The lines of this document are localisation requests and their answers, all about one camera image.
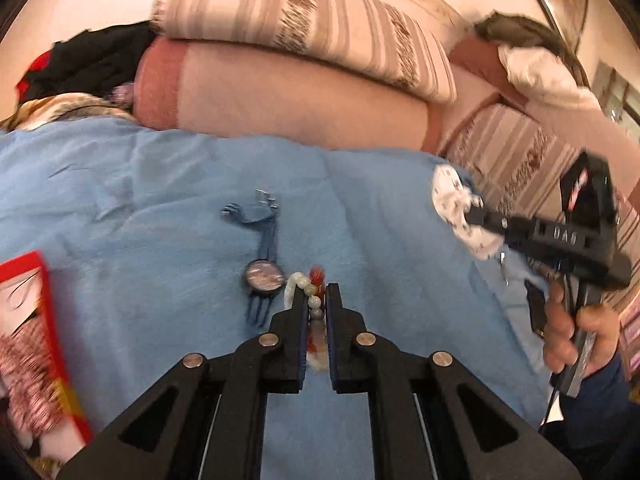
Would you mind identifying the white pearl bead bracelet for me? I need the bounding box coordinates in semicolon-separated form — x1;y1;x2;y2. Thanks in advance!
283;264;331;373

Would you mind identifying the white black-dotted scrunchie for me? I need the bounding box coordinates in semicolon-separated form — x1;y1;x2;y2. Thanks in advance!
432;165;503;260

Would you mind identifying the red box lid tray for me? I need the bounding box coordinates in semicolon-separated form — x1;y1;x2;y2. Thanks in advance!
1;252;92;479

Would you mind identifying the person's right forearm blue sleeve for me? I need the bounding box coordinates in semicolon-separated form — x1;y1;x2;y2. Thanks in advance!
541;356;639;480

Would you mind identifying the person's right hand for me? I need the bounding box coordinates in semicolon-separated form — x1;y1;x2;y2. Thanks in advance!
544;282;620;377

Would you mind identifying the silver hair clip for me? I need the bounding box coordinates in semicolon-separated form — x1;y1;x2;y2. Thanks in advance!
498;252;509;286

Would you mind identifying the right striped floral cushion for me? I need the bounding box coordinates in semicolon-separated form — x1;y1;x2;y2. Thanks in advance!
439;104;639;313

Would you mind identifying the blue striped ribbon medal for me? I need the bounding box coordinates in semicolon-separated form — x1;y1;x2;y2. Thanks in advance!
221;188;285;327

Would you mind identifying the white cloth on bolster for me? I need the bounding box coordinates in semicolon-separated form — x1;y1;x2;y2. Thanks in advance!
498;44;601;110

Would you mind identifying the red white plaid scrunchie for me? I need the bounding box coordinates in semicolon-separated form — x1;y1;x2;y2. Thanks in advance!
1;316;63;438

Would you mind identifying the dark olive cloth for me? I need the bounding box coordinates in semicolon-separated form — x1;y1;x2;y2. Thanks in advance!
474;12;567;55

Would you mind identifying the beige patterned cloth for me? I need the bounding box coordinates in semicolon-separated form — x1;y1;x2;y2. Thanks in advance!
1;92;136;132

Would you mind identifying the black and red clothes pile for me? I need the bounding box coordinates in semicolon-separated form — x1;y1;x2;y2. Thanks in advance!
16;22;156;104

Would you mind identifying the long striped floral cushion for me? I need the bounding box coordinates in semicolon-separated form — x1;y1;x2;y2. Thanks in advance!
151;0;457;103

